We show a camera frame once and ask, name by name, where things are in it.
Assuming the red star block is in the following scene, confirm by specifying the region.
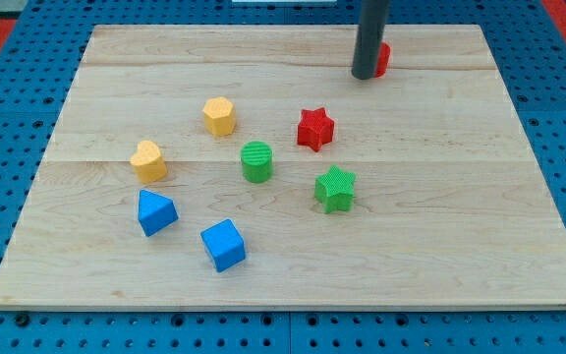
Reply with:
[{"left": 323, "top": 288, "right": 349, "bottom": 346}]
[{"left": 297, "top": 107, "right": 335, "bottom": 152}]

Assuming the blue triangle block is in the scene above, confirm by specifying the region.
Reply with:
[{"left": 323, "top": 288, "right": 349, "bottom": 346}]
[{"left": 138, "top": 190, "right": 179, "bottom": 237}]

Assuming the green cylinder block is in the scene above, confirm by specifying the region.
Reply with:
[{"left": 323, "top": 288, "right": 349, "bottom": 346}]
[{"left": 240, "top": 141, "right": 272, "bottom": 183}]

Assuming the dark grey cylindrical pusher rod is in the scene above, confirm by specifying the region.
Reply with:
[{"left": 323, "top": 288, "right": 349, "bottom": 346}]
[{"left": 351, "top": 0, "right": 391, "bottom": 80}]

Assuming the blue cube block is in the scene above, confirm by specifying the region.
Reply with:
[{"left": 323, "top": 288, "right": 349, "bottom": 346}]
[{"left": 200, "top": 219, "right": 246, "bottom": 272}]

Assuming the yellow hexagon block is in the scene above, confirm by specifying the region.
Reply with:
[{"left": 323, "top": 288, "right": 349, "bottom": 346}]
[{"left": 202, "top": 96, "right": 236, "bottom": 137}]

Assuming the light wooden board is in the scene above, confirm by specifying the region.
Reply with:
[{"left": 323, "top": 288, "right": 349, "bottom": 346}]
[{"left": 0, "top": 25, "right": 566, "bottom": 312}]

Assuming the red block behind rod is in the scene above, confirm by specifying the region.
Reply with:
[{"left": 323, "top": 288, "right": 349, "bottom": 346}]
[{"left": 374, "top": 42, "right": 391, "bottom": 78}]

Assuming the yellow heart block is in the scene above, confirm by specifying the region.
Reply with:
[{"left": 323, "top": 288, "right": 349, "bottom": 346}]
[{"left": 130, "top": 140, "right": 168, "bottom": 183}]

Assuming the green star block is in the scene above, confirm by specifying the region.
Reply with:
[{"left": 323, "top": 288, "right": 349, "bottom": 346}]
[{"left": 314, "top": 165, "right": 356, "bottom": 213}]

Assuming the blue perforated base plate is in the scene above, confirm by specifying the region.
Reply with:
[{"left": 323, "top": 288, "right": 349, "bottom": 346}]
[{"left": 0, "top": 1, "right": 566, "bottom": 353}]

